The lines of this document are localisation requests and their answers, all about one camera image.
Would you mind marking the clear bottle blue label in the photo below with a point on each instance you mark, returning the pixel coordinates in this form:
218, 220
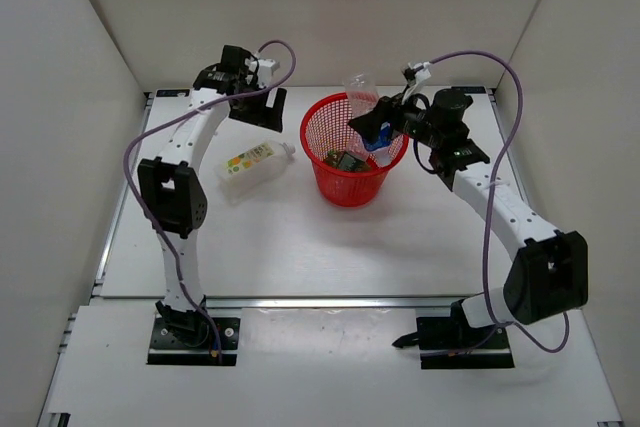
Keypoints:
363, 96

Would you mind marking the green plastic bottle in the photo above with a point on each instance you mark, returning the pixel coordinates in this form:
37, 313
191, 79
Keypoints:
333, 158

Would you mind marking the aluminium table rail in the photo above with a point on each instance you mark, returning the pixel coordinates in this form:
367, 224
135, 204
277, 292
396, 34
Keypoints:
324, 302

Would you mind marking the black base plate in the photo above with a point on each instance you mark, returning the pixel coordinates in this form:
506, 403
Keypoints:
450, 343
170, 346

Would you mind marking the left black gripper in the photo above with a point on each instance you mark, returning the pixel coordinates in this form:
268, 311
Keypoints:
268, 117

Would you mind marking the clear bottle green label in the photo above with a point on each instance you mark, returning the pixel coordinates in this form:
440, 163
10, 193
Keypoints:
347, 162

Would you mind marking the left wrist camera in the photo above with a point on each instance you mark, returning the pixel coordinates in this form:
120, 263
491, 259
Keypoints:
261, 71

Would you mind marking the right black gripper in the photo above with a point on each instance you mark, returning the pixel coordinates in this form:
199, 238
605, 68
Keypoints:
370, 125

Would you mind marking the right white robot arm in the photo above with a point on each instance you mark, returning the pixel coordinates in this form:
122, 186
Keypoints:
549, 272

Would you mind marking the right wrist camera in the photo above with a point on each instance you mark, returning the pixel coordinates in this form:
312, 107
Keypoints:
416, 75

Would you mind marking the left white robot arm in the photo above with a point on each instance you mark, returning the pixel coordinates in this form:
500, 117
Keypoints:
172, 198

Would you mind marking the white juice bottle fruit label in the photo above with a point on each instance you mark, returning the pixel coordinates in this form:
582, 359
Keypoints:
240, 175

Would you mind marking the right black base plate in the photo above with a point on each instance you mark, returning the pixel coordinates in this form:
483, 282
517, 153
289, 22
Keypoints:
450, 343

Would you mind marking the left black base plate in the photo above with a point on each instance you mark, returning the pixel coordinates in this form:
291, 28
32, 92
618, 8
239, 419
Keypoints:
170, 346

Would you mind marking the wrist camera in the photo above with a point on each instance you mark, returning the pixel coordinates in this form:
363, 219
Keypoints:
261, 71
416, 75

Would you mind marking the red plastic mesh basket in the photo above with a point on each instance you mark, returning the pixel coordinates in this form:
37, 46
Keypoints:
324, 130

